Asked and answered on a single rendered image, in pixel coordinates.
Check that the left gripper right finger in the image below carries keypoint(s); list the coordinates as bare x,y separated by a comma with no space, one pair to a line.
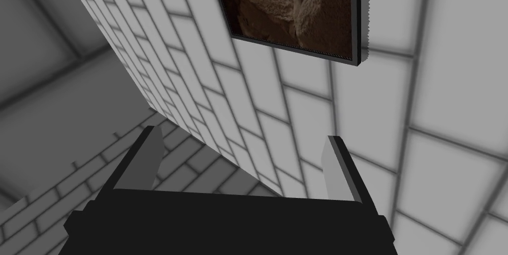
340,171

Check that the brown framed wall picture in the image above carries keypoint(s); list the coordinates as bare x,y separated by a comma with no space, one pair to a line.
293,9

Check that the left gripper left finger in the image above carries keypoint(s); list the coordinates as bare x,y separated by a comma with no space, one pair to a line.
139,163

